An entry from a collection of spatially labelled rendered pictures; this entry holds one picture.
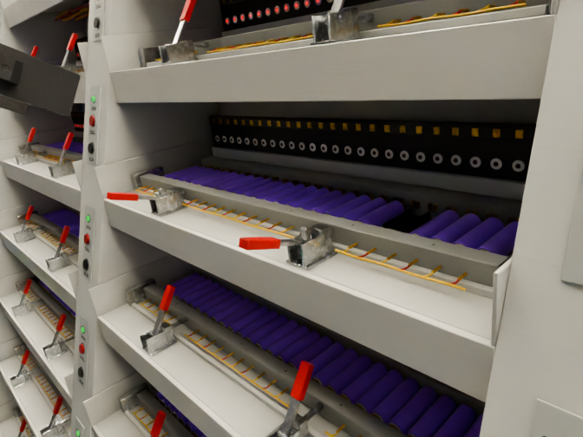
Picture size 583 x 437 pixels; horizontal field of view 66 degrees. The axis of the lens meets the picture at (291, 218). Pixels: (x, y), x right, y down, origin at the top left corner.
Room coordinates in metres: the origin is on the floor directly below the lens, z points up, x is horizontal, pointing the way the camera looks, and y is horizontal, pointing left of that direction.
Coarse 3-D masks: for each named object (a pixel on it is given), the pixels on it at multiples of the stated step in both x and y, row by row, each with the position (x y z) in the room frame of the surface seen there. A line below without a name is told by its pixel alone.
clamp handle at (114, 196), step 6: (108, 192) 0.54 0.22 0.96; (114, 192) 0.54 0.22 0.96; (120, 192) 0.55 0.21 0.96; (162, 192) 0.58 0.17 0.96; (108, 198) 0.54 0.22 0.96; (114, 198) 0.54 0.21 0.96; (120, 198) 0.54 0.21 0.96; (126, 198) 0.55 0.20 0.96; (132, 198) 0.55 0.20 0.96; (138, 198) 0.56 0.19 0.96; (144, 198) 0.57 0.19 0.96; (150, 198) 0.57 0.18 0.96; (156, 198) 0.58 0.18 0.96
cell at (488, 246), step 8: (512, 224) 0.38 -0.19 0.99; (504, 232) 0.37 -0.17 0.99; (512, 232) 0.37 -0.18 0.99; (488, 240) 0.36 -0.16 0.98; (496, 240) 0.36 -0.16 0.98; (504, 240) 0.36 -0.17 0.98; (512, 240) 0.36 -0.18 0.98; (480, 248) 0.35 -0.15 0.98; (488, 248) 0.34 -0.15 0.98; (496, 248) 0.35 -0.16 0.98; (504, 248) 0.35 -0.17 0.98; (512, 248) 0.36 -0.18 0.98
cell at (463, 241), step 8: (480, 224) 0.39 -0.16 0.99; (488, 224) 0.39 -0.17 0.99; (496, 224) 0.39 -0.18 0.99; (472, 232) 0.37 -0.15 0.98; (480, 232) 0.37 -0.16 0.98; (488, 232) 0.38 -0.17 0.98; (496, 232) 0.39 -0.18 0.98; (456, 240) 0.37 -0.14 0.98; (464, 240) 0.36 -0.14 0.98; (472, 240) 0.36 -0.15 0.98; (480, 240) 0.37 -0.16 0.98
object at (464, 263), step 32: (192, 192) 0.60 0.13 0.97; (224, 192) 0.56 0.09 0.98; (288, 224) 0.46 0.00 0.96; (320, 224) 0.43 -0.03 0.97; (352, 224) 0.41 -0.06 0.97; (352, 256) 0.38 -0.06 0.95; (384, 256) 0.38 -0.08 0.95; (416, 256) 0.36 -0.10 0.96; (448, 256) 0.33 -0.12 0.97; (480, 256) 0.32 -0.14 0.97
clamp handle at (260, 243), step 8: (304, 232) 0.39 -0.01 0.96; (240, 240) 0.35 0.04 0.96; (248, 240) 0.35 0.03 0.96; (256, 240) 0.35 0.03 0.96; (264, 240) 0.36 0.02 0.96; (272, 240) 0.36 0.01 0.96; (280, 240) 0.37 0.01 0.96; (288, 240) 0.38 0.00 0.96; (296, 240) 0.39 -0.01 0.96; (304, 240) 0.39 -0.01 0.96; (248, 248) 0.35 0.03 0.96; (256, 248) 0.35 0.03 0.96; (264, 248) 0.36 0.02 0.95; (272, 248) 0.36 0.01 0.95
